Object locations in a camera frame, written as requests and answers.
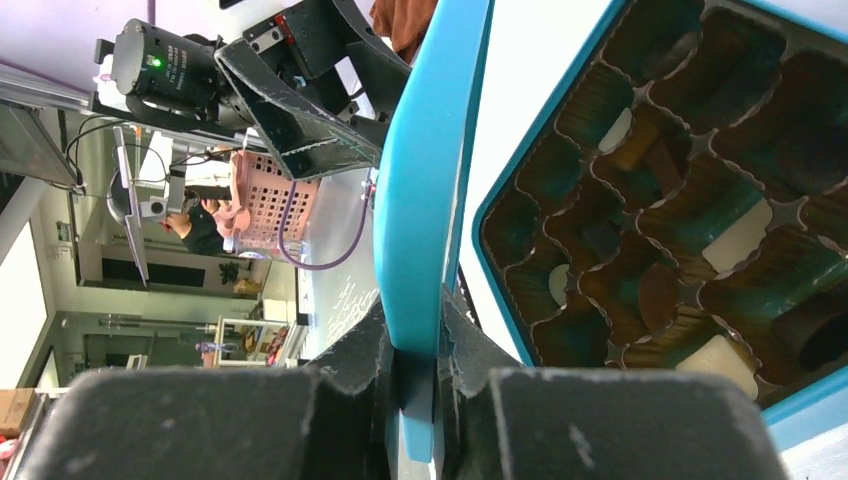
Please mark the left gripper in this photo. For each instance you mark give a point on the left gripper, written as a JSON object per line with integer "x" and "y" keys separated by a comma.
{"x": 337, "y": 65}

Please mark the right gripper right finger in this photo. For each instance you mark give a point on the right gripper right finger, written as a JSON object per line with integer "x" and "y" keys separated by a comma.
{"x": 502, "y": 420}

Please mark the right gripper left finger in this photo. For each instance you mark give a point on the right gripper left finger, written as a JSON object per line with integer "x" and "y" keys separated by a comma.
{"x": 325, "y": 420}

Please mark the teal box lid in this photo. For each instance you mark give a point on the teal box lid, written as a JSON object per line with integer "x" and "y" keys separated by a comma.
{"x": 418, "y": 214}

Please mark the teal chocolate box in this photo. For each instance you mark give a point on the teal chocolate box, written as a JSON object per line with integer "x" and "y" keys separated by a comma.
{"x": 596, "y": 259}

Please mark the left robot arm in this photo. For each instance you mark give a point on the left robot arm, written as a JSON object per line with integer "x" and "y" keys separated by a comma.
{"x": 172, "y": 82}

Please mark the white oval chocolate in box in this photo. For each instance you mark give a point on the white oval chocolate in box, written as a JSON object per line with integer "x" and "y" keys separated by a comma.
{"x": 617, "y": 132}

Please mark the pink plastic basket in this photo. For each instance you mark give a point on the pink plastic basket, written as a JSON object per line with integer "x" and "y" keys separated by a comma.
{"x": 264, "y": 204}

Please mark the person in background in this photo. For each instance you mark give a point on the person in background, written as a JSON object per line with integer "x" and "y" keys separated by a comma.
{"x": 197, "y": 228}

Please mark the brown cloth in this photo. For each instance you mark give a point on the brown cloth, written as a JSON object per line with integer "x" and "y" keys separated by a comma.
{"x": 404, "y": 23}

